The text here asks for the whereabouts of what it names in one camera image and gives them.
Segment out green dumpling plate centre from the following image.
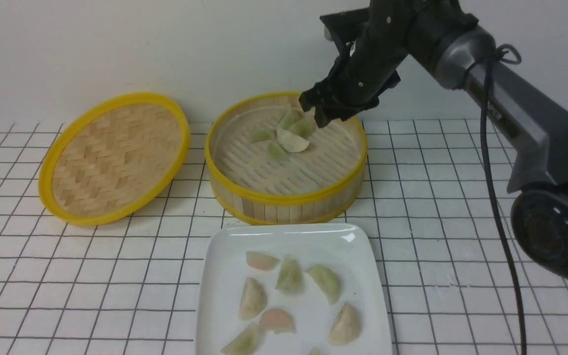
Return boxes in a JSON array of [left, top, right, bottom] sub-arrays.
[[275, 254, 303, 294]]

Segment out yellow-rimmed bamboo steamer basket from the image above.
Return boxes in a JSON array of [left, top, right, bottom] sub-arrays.
[[205, 92, 368, 225]]

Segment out beige dumpling plate lower right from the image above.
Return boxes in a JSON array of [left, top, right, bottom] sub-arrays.
[[327, 302, 361, 347]]

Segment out white square ceramic plate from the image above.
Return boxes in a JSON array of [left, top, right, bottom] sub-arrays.
[[195, 223, 395, 355]]

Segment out green dumpling steamer left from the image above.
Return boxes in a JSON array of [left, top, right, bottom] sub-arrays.
[[249, 129, 277, 143]]

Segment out green dumpling steamer right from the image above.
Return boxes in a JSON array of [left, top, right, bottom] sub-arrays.
[[287, 117, 317, 139]]

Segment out pink dumpling plate lower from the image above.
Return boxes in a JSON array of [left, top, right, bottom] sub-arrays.
[[259, 308, 297, 334]]

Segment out pink dumpling plate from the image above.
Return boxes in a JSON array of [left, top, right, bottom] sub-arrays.
[[259, 308, 297, 334], [246, 251, 280, 272]]

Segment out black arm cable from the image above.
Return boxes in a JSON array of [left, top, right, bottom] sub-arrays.
[[480, 43, 528, 355]]

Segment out green dumpling plate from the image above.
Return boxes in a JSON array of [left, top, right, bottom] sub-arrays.
[[306, 264, 341, 305], [220, 322, 264, 355], [275, 254, 303, 294]]

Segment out green dumpling steamer top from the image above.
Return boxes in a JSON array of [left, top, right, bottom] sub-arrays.
[[276, 107, 299, 130]]

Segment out green dumpling steamer bottom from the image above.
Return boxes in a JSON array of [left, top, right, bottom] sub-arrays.
[[267, 141, 289, 161]]

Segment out yellow-rimmed bamboo steamer lid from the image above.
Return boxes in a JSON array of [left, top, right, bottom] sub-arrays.
[[38, 92, 191, 225]]

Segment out beige dumpling plate left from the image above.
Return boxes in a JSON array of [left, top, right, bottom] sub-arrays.
[[238, 277, 267, 320]]

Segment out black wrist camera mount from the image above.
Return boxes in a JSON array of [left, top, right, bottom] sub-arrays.
[[319, 7, 369, 52]]

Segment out green dumpling plate right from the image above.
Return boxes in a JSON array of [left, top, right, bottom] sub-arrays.
[[306, 264, 341, 305]]

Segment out green dumpling plate bottom left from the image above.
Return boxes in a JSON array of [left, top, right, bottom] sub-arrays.
[[220, 322, 264, 355]]

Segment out pink dumpling plate top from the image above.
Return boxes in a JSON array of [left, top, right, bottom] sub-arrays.
[[246, 251, 280, 272]]

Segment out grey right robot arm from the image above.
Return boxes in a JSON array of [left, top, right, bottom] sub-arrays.
[[298, 0, 568, 280]]

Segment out white dumpling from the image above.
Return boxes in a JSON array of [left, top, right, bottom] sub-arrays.
[[277, 130, 310, 153]]

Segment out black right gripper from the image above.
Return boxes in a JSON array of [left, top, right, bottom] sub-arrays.
[[298, 0, 415, 128]]

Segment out green dumpling steamer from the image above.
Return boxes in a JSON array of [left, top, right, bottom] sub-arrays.
[[276, 107, 299, 130], [287, 117, 317, 139], [249, 129, 277, 143], [267, 141, 289, 161]]

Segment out beige dumpling plate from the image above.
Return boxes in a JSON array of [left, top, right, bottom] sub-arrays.
[[327, 302, 361, 347], [238, 277, 267, 320]]

